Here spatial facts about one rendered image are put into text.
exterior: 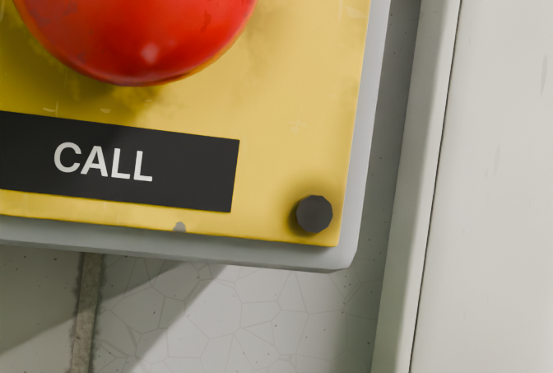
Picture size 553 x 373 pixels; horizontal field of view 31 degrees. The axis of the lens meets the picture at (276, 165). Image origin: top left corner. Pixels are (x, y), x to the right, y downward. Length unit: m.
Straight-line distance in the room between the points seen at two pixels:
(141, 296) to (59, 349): 0.02
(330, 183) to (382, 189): 0.08
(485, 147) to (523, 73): 0.02
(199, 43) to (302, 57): 0.03
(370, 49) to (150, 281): 0.09
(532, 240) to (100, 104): 0.13
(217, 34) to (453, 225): 0.12
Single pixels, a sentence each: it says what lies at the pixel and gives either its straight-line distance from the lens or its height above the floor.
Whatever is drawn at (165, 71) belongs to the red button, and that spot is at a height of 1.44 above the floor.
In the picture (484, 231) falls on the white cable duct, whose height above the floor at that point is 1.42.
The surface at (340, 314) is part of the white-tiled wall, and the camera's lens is 0.26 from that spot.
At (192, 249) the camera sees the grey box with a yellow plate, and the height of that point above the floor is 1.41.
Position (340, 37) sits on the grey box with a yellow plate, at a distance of 0.18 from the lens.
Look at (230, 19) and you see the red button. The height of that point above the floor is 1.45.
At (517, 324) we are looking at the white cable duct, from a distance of 0.26.
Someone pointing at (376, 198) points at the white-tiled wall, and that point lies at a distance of 0.26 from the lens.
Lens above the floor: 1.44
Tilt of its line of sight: 3 degrees down
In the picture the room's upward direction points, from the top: 7 degrees clockwise
